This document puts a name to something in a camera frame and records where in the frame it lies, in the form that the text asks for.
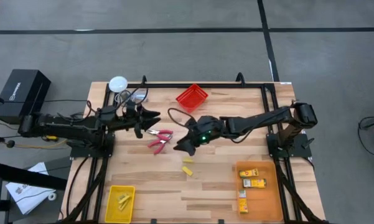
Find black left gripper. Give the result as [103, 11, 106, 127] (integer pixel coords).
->
[124, 100, 162, 140]

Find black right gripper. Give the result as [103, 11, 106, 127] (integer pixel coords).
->
[173, 115, 217, 157]

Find red plastic mesh basket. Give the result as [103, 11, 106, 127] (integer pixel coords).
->
[175, 83, 210, 114]

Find white mushroom table lamp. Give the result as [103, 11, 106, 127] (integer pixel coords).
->
[108, 75, 131, 103]

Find yellow plastic bin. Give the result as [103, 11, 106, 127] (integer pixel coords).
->
[105, 185, 136, 224]

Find orange translucent plastic tray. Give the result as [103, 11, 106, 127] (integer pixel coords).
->
[235, 160, 284, 222]

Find black cardboard box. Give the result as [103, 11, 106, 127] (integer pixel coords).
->
[0, 68, 52, 125]

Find black metal beam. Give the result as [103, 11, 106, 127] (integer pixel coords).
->
[0, 161, 68, 191]

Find white paper sheets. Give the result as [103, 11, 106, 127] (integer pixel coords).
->
[5, 161, 57, 215]

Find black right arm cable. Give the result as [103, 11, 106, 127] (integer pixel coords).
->
[167, 107, 246, 144]

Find white coiled power cable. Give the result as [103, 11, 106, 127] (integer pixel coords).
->
[114, 88, 149, 108]

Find black aluminium table frame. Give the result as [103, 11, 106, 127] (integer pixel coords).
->
[60, 74, 330, 224]

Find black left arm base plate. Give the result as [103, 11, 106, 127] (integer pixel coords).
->
[69, 136, 115, 159]

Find yellow cable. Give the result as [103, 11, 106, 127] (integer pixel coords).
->
[14, 134, 68, 149]

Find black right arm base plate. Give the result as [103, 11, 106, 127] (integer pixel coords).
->
[266, 133, 312, 159]

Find black floor cable loop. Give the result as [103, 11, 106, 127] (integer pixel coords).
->
[357, 115, 374, 159]

